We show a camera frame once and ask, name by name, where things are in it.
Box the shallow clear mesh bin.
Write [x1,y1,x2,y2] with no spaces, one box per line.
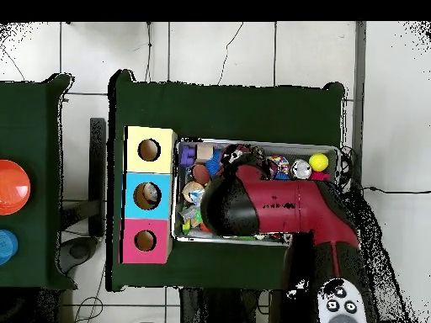
[173,137,340,247]

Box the wooden box with three holes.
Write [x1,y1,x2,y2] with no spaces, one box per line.
[120,124,178,265]

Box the blue spiky ball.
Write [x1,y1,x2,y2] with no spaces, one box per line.
[205,151,224,177]

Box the purple toy block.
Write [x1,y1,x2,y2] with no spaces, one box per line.
[178,146,197,167]

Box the dark green table cloth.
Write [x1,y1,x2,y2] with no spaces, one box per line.
[0,72,77,292]
[107,69,347,299]

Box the plain yellow ball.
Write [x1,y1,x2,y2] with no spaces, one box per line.
[309,152,330,172]

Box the orange round disc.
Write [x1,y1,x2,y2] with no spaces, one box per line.
[0,159,32,216]

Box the blue round disc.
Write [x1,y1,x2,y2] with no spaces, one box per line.
[0,228,19,266]

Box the black cable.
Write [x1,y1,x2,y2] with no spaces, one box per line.
[363,187,431,198]

